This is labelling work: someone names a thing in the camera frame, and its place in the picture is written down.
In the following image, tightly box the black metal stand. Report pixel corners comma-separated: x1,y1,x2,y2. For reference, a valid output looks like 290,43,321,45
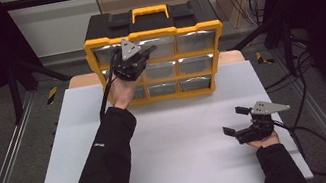
227,14,301,84
4,51,79,126

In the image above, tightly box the clear plastic drawer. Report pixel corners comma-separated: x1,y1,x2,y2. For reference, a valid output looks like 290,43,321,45
135,34,178,62

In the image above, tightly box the left hand-held gripper cable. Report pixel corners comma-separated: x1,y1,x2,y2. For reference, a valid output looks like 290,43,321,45
89,55,127,120

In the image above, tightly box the person's left hand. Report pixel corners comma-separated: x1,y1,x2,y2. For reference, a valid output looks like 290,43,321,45
107,73,147,112

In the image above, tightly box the set of clear organizer drawers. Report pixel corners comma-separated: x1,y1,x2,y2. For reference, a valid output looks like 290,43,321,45
92,27,226,107

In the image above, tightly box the yellow black tape marker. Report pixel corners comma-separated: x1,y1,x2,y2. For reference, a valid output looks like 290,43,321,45
45,86,61,106
255,49,277,68

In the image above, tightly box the yellow black organizer box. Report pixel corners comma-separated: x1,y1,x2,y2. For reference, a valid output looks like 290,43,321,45
78,0,235,115

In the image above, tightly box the wooden board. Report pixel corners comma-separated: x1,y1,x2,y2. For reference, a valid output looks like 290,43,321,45
66,46,246,93

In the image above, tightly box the person's right hand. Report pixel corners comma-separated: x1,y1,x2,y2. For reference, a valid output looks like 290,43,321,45
244,130,281,152

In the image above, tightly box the black floor cable bundle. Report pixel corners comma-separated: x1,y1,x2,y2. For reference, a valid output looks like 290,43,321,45
255,24,320,92

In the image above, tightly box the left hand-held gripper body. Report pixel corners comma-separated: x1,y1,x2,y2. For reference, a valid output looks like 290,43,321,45
106,34,153,86

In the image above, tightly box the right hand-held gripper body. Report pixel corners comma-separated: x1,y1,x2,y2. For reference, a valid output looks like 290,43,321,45
230,95,296,146

